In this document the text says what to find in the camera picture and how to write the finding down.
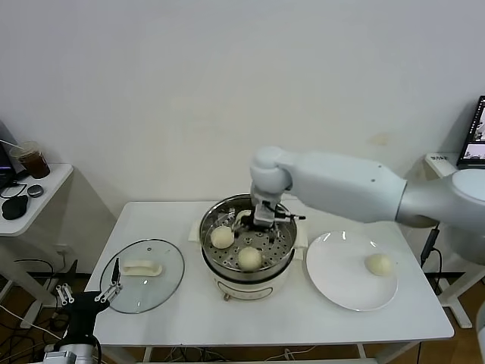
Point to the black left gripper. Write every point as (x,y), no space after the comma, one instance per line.
(83,309)

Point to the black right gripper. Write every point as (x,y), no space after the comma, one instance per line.
(280,219)

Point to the white steamed baozi bun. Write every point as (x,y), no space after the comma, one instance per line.
(242,215)
(377,264)
(222,237)
(249,259)

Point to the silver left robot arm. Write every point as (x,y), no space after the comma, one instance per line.
(81,349)

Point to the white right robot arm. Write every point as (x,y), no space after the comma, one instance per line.
(341,182)

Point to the perforated steel steamer basket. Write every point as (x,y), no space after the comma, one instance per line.
(282,250)

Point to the cream electric cooker base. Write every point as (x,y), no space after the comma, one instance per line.
(246,290)

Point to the white round plate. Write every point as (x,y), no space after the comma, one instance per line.
(333,273)

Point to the white side desk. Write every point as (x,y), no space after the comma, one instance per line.
(49,197)
(441,167)

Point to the black computer mouse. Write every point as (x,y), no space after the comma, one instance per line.
(14,208)

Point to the grey round puck case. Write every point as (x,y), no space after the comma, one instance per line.
(35,190)

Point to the plastic iced coffee cup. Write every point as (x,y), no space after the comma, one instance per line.
(34,165)

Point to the dark laptop with purple screen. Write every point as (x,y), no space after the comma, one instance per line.
(4,159)

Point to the small white printed label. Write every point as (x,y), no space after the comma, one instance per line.
(439,159)

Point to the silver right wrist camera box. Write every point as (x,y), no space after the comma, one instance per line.
(264,214)

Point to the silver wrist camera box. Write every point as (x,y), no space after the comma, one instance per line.
(264,214)
(60,357)

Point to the white wall outlet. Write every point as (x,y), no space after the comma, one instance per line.
(63,250)

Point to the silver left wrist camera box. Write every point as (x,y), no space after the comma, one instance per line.
(60,357)

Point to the black laptop showing camera views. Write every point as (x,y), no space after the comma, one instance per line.
(473,151)

